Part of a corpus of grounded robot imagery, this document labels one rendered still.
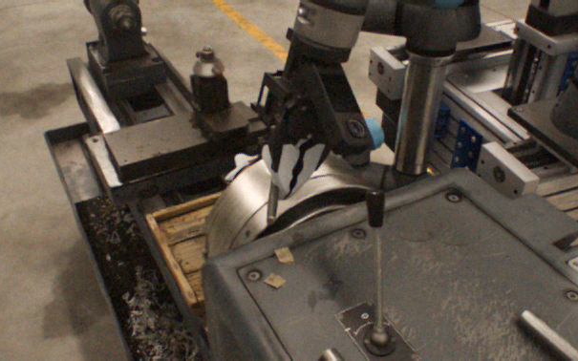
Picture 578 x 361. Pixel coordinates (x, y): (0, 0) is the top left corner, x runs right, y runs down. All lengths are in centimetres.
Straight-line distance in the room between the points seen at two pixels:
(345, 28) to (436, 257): 31
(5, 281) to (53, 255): 21
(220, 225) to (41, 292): 171
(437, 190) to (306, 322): 31
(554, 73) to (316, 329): 95
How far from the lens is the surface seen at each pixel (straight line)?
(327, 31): 65
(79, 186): 213
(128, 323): 163
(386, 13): 111
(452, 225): 81
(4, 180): 325
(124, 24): 188
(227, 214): 91
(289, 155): 71
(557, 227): 85
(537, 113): 129
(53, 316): 247
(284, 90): 69
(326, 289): 70
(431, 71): 115
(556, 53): 141
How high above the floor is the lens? 178
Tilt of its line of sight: 38 degrees down
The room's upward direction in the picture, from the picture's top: straight up
